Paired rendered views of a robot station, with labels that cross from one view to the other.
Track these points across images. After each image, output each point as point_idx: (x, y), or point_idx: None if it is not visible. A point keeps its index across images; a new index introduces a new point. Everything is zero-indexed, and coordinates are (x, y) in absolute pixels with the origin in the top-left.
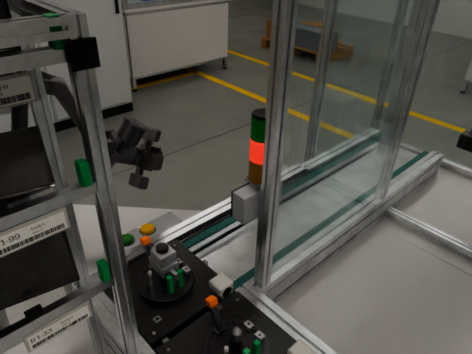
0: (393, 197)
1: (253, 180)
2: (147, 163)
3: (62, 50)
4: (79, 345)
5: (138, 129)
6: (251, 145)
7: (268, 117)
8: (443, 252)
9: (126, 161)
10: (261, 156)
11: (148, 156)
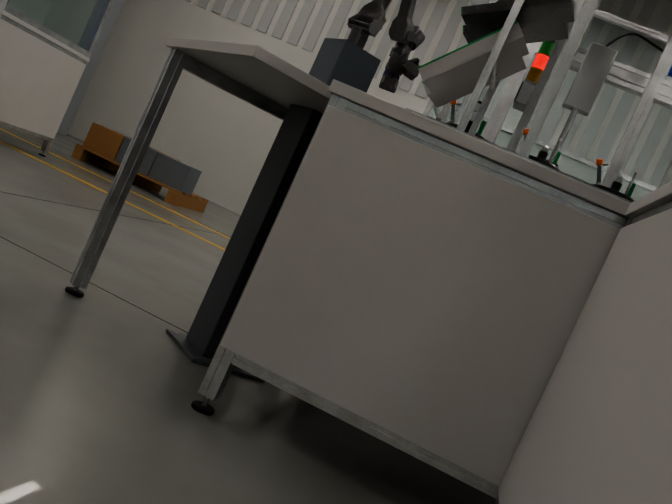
0: None
1: (534, 79)
2: (411, 69)
3: None
4: None
5: (423, 38)
6: (540, 57)
7: (558, 41)
8: None
9: (406, 57)
10: (545, 64)
11: (411, 65)
